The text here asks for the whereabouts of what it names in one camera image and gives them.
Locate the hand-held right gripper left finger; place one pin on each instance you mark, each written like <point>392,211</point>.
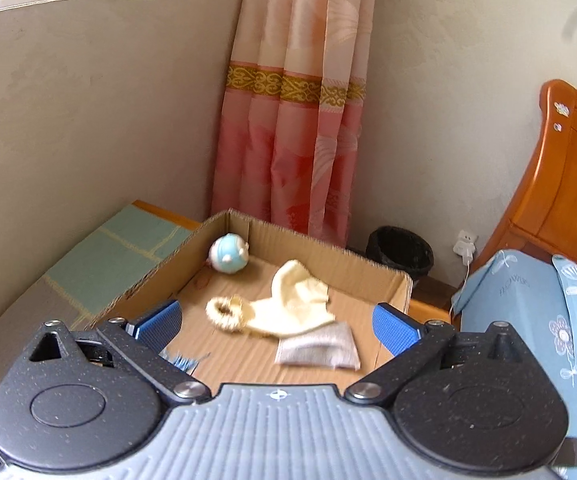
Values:
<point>161,322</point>

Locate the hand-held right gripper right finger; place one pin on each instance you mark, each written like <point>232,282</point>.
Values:
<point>393,327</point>

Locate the blue tassel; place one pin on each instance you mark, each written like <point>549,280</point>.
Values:
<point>183,361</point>

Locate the cream hair scrunchie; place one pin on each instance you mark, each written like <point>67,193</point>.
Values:
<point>216,317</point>

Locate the grey fabric pouch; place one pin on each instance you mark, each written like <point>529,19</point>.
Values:
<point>318,347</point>

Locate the cardboard box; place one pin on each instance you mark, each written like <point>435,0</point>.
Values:
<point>248,355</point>

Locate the round blue plush toy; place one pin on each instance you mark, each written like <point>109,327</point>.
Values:
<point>228,255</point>

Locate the cream cloth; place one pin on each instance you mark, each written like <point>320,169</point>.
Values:
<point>296,305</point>

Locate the black waste bin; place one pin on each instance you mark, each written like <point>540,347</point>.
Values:
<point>401,255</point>

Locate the checked grey-green tablecloth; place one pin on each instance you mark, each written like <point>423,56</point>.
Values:
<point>108,255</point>

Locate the light blue pillow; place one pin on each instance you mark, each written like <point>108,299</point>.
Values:
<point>513,295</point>

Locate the blue floral pillow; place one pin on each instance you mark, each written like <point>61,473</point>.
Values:
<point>570,290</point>

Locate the pink patterned curtain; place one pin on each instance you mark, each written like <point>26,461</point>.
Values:
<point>298,135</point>

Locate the wooden bed headboard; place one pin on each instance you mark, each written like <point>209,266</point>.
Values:
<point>563,185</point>

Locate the white wall charger plug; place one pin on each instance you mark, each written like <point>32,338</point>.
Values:
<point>465,247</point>

